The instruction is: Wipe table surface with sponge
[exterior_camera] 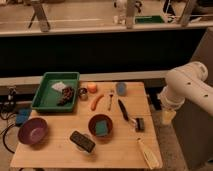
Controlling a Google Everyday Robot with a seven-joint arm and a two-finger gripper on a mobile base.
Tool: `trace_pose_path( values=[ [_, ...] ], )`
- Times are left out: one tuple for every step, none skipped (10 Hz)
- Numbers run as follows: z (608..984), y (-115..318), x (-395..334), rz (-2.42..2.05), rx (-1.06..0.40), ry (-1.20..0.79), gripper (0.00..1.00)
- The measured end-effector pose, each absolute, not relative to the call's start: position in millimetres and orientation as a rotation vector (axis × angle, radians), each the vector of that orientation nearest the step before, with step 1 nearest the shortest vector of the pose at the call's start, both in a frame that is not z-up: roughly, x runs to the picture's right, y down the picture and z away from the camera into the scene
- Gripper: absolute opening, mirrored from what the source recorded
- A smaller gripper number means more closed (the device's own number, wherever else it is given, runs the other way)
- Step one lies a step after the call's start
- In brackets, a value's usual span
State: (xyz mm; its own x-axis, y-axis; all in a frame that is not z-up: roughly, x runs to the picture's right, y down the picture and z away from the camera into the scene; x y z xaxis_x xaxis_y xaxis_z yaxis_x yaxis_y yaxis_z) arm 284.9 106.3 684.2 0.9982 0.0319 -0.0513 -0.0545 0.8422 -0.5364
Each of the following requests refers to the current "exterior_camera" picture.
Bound purple bowl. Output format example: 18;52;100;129
18;118;48;145

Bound orange cup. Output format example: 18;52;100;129
87;82;97;93

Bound blue box on floor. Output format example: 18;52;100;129
15;109;31;126

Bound teal sponge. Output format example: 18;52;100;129
95;120;108;136

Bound green plastic tray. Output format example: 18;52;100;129
31;72;80;113

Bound white cloth in tray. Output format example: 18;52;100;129
52;82;66;92

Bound brown item in tray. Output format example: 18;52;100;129
57;86;74;106

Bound orange carrot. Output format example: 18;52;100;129
90;94;104;111

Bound black rectangular block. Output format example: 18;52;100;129
70;131;95;153

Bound black cable on floor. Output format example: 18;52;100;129
0;103;18;154

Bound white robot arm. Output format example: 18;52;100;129
159;61;213;116

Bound blue cup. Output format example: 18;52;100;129
116;82;127;96

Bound red-brown bowl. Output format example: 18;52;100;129
88;114;113;137

